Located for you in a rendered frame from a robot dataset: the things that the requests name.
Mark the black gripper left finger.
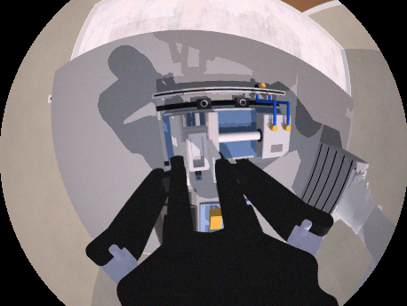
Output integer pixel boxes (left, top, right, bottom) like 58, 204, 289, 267
85, 141, 201, 298

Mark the orange-yellow rectangular block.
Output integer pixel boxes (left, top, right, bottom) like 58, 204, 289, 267
209, 208, 222, 230

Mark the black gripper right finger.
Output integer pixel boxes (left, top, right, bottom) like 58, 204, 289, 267
207, 140, 334, 286

